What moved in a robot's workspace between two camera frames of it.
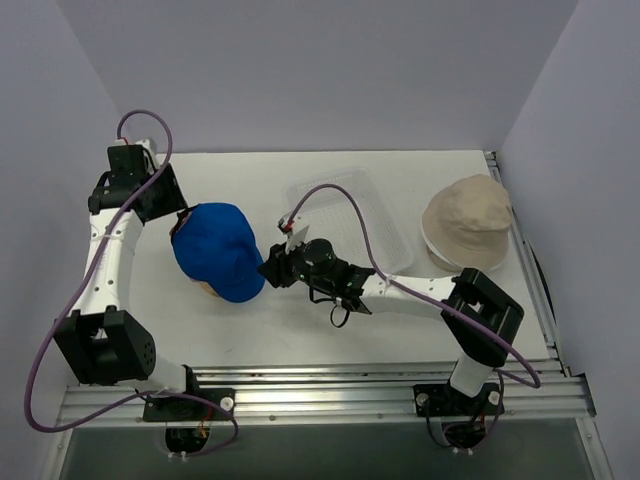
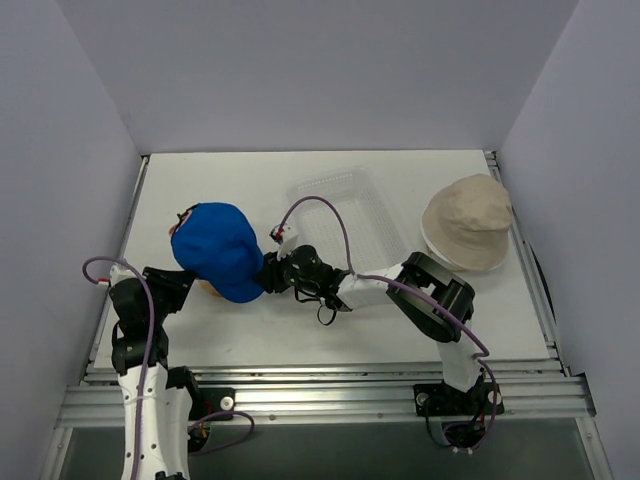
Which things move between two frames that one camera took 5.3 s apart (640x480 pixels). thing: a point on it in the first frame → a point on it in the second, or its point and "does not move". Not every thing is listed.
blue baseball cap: [215, 243] does not move
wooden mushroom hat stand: [202, 292] does not move
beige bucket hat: [468, 220] does not move
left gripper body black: [179, 220] → [167, 282]
